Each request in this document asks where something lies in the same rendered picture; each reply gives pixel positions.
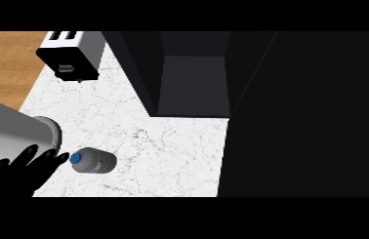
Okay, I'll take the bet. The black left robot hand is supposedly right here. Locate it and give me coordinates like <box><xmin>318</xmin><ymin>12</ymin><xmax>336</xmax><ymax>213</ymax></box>
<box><xmin>0</xmin><ymin>143</ymin><xmax>72</xmax><ymax>198</ymax></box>

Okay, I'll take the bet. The dark grey open cabinet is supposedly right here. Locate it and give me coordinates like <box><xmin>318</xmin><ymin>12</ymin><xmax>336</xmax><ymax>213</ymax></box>
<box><xmin>100</xmin><ymin>30</ymin><xmax>278</xmax><ymax>118</ymax></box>

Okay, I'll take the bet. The dark grey cabinet door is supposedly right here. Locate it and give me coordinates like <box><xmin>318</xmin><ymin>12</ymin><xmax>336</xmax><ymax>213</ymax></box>
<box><xmin>215</xmin><ymin>30</ymin><xmax>369</xmax><ymax>198</ymax></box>

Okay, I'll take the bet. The black and silver toaster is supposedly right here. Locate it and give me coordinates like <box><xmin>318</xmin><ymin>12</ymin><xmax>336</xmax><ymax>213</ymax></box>
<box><xmin>33</xmin><ymin>30</ymin><xmax>107</xmax><ymax>84</ymax></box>

